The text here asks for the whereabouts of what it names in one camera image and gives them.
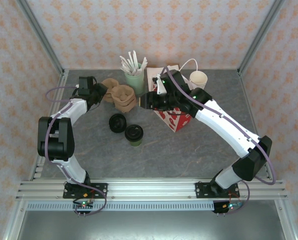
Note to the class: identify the red white paper gift bag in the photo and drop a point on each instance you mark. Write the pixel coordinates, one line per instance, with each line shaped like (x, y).
(176, 122)

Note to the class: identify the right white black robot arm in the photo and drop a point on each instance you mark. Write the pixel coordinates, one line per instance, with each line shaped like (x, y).
(226, 125)

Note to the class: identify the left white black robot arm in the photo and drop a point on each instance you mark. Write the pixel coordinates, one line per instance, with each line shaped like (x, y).
(74, 108)

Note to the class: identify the mint green straw holder cup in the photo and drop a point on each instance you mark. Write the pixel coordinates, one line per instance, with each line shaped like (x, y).
(135, 82)

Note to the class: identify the stack of brown cup carriers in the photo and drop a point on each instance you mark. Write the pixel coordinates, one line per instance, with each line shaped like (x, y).
(123, 98)

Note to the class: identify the paper wrapped straw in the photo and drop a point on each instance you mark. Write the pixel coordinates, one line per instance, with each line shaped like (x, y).
(125, 68)
(144, 63)
(138, 72)
(135, 58)
(130, 60)
(125, 63)

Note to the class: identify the stack of paper cups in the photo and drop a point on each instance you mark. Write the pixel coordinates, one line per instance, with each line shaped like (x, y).
(198, 78)

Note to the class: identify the stack of black lids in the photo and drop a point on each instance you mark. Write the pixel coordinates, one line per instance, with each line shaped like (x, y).
(117, 123)

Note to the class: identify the small circuit board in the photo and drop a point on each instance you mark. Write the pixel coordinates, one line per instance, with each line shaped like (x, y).
(84, 203)
(229, 206)

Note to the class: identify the grey metal sheet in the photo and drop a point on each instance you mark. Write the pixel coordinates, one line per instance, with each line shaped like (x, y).
(151, 227)

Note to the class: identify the aluminium frame post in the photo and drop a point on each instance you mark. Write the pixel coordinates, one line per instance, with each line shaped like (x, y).
(261, 32)
(39, 32)

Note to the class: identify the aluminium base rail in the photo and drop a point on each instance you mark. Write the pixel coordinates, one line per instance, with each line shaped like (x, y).
(151, 190)

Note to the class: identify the aluminium lower frame bar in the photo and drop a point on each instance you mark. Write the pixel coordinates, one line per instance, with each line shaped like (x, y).
(287, 222)
(14, 222)

